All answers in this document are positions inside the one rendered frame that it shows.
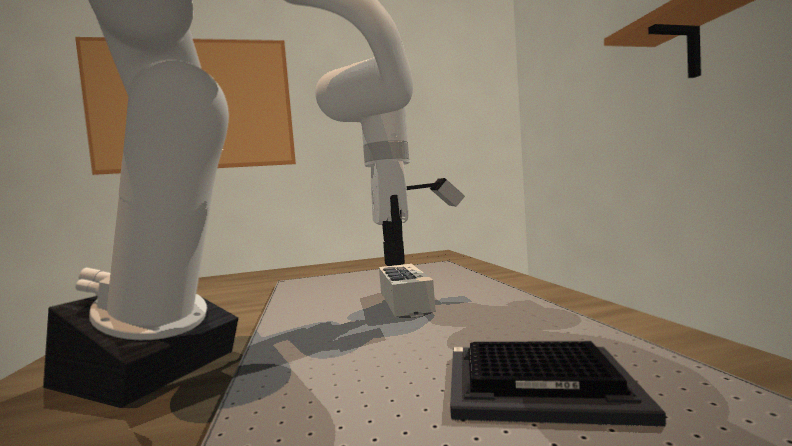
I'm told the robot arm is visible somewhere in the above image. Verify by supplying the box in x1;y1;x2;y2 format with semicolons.
75;0;413;340

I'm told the white button panel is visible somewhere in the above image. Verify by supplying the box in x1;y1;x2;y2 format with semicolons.
379;264;435;318

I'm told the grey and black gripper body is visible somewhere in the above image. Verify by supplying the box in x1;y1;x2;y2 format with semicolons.
365;159;410;225

